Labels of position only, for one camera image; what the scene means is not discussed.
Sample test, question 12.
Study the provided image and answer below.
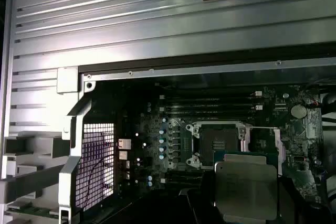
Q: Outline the silver coin cell battery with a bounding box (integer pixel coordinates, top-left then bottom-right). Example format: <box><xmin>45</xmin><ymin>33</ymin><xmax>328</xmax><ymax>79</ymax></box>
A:
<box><xmin>290</xmin><ymin>103</ymin><xmax>308</xmax><ymax>120</ymax></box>

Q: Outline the CPU socket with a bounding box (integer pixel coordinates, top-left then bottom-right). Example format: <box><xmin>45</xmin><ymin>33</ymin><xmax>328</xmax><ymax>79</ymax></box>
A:
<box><xmin>185</xmin><ymin>121</ymin><xmax>250</xmax><ymax>170</ymax></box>

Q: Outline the black RAM slot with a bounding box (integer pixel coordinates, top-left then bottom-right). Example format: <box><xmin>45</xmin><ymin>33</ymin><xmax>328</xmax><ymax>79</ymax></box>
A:
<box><xmin>164</xmin><ymin>104</ymin><xmax>264</xmax><ymax>112</ymax></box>
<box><xmin>164</xmin><ymin>99</ymin><xmax>257</xmax><ymax>105</ymax></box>
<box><xmin>161</xmin><ymin>91</ymin><xmax>263</xmax><ymax>99</ymax></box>
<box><xmin>160</xmin><ymin>176</ymin><xmax>205</xmax><ymax>185</ymax></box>
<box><xmin>167</xmin><ymin>170</ymin><xmax>211</xmax><ymax>177</ymax></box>
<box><xmin>165</xmin><ymin>112</ymin><xmax>257</xmax><ymax>120</ymax></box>

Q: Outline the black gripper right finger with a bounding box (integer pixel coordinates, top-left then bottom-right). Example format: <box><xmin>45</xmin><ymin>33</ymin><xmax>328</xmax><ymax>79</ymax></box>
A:
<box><xmin>275</xmin><ymin>176</ymin><xmax>332</xmax><ymax>224</ymax></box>

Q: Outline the silver square CPU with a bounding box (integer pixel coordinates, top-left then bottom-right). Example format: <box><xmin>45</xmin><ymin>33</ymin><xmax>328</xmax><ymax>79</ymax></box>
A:
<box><xmin>212</xmin><ymin>151</ymin><xmax>279</xmax><ymax>221</ymax></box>

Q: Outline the green motherboard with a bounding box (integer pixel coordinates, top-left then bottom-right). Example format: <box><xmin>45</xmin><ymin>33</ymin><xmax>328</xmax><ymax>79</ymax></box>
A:
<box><xmin>115</xmin><ymin>82</ymin><xmax>326</xmax><ymax>209</ymax></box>

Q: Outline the grey parts rack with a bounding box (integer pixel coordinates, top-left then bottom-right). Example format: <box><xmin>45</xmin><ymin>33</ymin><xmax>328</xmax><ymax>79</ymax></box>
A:
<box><xmin>0</xmin><ymin>129</ymin><xmax>69</xmax><ymax>224</ymax></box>

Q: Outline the metal socket cover frame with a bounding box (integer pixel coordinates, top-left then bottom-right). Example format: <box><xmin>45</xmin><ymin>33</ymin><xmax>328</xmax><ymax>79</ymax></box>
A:
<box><xmin>239</xmin><ymin>126</ymin><xmax>287</xmax><ymax>176</ymax></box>

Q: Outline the green RAM stick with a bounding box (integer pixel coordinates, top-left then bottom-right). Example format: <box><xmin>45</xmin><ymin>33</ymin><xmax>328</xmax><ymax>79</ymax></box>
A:
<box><xmin>6</xmin><ymin>206</ymin><xmax>52</xmax><ymax>217</ymax></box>

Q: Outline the grey open PC case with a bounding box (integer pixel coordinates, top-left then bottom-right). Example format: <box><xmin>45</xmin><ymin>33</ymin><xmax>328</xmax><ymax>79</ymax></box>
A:
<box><xmin>56</xmin><ymin>50</ymin><xmax>336</xmax><ymax>224</ymax></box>

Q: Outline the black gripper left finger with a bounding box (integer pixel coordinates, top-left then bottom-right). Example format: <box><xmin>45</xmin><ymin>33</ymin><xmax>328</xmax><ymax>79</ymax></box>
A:
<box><xmin>123</xmin><ymin>171</ymin><xmax>216</xmax><ymax>224</ymax></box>

